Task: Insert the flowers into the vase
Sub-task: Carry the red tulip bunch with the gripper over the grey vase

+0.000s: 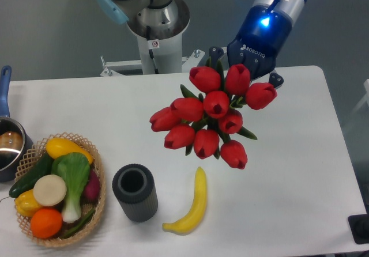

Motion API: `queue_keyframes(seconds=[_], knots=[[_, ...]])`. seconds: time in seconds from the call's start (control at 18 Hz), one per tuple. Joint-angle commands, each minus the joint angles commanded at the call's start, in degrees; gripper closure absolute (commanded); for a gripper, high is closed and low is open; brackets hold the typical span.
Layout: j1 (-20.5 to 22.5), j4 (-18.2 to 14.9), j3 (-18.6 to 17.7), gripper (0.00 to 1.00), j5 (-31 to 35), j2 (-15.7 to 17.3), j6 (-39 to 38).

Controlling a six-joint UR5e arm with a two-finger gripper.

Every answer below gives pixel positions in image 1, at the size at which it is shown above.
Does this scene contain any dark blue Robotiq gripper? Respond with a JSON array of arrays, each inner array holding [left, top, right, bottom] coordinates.
[[209, 6, 292, 89]]

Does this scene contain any red tulip bouquet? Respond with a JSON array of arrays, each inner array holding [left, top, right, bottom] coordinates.
[[149, 63, 277, 169]]

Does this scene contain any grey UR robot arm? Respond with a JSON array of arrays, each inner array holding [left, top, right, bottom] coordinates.
[[97, 0, 306, 88]]

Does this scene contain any dark grey ribbed vase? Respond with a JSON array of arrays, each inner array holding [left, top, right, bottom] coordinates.
[[112, 164, 158, 222]]

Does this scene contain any yellow banana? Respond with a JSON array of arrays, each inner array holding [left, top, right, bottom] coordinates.
[[162, 167, 208, 235]]

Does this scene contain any black device at table edge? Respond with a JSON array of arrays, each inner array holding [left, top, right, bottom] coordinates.
[[348, 214, 368, 244]]

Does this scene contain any purple red onion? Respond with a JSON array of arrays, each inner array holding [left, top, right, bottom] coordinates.
[[83, 170, 100, 202]]

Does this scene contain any green bok choy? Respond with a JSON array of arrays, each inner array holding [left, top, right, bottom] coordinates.
[[51, 152, 90, 224]]

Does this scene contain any yellow squash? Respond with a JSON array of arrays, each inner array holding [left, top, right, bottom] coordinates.
[[46, 138, 93, 165]]

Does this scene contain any green bean pod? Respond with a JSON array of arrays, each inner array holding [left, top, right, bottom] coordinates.
[[60, 209, 95, 239]]

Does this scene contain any green cucumber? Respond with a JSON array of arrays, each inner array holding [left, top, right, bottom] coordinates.
[[9, 153, 54, 198]]

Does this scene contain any woven wicker basket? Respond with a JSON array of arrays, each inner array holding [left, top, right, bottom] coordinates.
[[15, 132, 106, 248]]

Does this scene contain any orange fruit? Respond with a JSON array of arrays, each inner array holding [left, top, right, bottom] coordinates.
[[31, 208, 63, 239]]

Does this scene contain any yellow lemon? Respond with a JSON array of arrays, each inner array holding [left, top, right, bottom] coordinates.
[[14, 189, 43, 217]]

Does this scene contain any white metal base bracket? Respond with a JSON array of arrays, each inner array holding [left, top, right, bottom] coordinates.
[[100, 49, 205, 77]]

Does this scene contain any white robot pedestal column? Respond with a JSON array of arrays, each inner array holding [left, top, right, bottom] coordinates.
[[137, 34, 182, 75]]

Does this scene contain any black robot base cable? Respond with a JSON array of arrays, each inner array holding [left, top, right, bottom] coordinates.
[[145, 25, 160, 75]]

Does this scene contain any white frame at right edge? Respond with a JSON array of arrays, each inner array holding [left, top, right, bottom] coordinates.
[[345, 79, 368, 125]]

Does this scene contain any blue handled saucepan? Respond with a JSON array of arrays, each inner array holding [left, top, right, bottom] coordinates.
[[1, 65, 33, 183]]

